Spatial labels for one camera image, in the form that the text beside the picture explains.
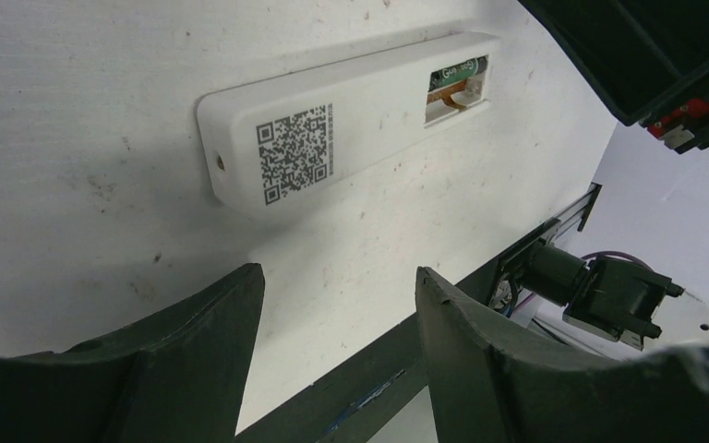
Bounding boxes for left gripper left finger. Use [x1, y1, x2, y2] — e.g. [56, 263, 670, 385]
[0, 263, 265, 442]

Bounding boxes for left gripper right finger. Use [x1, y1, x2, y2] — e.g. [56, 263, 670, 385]
[415, 267, 709, 442]

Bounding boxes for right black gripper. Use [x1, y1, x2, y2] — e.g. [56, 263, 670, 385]
[522, 0, 709, 154]

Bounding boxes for black AAA battery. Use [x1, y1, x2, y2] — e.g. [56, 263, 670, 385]
[428, 55, 488, 91]

